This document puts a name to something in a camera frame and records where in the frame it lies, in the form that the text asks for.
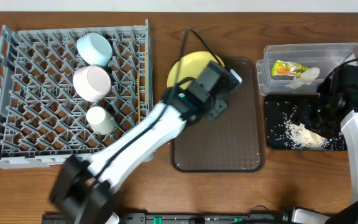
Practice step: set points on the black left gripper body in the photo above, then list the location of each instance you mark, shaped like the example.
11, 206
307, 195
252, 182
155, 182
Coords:
220, 106

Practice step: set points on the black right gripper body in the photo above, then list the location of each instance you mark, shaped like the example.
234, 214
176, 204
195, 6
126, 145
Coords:
321, 119

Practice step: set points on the yellow plate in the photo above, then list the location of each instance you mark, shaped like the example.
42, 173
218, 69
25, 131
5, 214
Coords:
191, 66

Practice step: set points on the white tissue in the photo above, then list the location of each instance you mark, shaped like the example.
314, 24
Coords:
305, 78

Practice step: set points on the rice and food scraps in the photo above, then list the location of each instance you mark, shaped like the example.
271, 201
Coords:
303, 137

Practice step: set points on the yellow snack wrapper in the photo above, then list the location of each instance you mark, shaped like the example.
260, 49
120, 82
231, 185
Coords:
288, 69

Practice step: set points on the small light green cup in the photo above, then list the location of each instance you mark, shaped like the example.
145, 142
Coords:
100, 120

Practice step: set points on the white pink-rimmed bowl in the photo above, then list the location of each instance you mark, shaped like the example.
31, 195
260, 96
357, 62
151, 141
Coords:
92, 83

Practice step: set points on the light blue bowl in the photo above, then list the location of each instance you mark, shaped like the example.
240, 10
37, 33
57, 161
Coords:
94, 49

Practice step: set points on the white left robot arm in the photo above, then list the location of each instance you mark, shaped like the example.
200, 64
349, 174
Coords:
84, 189

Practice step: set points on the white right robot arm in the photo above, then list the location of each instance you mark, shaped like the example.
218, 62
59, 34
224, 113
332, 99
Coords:
349, 129

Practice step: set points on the clear plastic waste bin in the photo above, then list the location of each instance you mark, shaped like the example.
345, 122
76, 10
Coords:
325, 56

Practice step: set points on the black waste tray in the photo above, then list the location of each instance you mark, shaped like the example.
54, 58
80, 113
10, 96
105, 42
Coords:
278, 124

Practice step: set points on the grey plastic dishwasher rack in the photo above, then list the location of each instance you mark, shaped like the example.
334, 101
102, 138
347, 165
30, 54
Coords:
42, 118

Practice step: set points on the dark brown serving tray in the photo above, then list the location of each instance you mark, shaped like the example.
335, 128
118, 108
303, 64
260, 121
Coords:
232, 143

